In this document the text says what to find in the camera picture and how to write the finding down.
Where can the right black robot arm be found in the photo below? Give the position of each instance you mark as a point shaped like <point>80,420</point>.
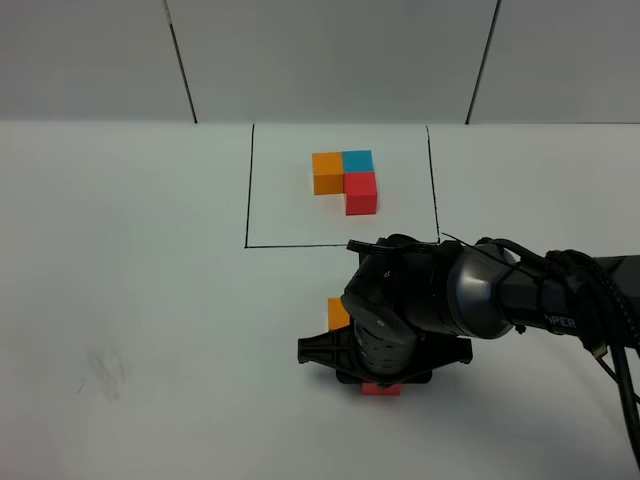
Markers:
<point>415,307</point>

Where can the orange template cube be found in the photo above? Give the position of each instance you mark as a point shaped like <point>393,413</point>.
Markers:
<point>328,173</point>

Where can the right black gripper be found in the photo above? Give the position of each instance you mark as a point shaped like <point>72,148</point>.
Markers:
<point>359,357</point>

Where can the blue template cube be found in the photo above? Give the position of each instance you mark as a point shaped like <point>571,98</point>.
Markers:
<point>357,161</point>

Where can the red template cube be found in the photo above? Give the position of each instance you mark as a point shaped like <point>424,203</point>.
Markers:
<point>361,194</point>

